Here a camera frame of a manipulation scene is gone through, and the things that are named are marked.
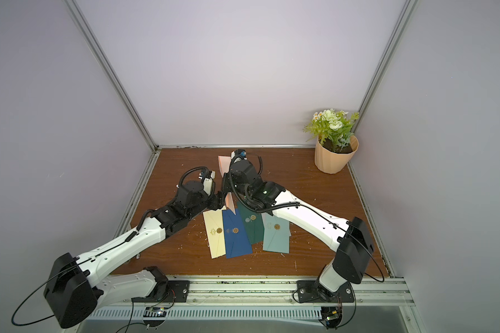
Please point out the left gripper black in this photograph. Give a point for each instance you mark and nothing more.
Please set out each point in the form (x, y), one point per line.
(217, 202)

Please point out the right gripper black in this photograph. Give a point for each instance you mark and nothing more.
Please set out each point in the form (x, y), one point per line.
(229, 183)

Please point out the pink envelope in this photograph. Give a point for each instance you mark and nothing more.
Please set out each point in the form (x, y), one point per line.
(224, 163)

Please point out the navy blue envelope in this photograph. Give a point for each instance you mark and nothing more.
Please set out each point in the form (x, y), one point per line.
(235, 236)

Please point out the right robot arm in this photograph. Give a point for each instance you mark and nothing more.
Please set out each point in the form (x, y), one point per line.
(349, 239)

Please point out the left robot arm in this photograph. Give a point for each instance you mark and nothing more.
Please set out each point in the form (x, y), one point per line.
(74, 290)

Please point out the cream yellow envelope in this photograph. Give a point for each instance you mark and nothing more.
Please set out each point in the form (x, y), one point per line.
(215, 232)

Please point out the dark green envelope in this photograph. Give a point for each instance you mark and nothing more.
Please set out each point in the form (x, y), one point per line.
(253, 224)

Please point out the grey envelope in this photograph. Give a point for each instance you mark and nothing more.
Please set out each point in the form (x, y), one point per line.
(270, 222)

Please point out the teal envelope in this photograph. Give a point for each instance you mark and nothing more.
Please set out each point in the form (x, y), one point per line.
(276, 241)

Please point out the ribbed terracotta plant pot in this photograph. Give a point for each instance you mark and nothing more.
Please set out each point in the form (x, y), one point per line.
(331, 163)

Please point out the green plant white flowers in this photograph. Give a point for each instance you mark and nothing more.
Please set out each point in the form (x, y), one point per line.
(333, 129)

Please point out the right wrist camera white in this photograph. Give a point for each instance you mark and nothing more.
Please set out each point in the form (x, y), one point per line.
(239, 154)

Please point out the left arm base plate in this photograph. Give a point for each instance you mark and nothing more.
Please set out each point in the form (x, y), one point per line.
(161, 289)

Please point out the aluminium front rail frame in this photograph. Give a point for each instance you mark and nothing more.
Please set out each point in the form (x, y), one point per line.
(278, 290)

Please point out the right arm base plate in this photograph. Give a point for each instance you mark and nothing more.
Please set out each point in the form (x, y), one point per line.
(313, 291)

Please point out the white vented cable duct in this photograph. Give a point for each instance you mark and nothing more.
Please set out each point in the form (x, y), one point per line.
(181, 313)

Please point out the left circuit board with wires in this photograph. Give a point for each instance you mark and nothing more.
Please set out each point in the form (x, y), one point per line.
(153, 315)

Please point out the circuit board with wires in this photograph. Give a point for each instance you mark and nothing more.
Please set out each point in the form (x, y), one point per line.
(333, 317)
(153, 315)

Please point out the right circuit board with wires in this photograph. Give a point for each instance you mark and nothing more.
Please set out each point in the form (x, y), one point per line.
(333, 317)

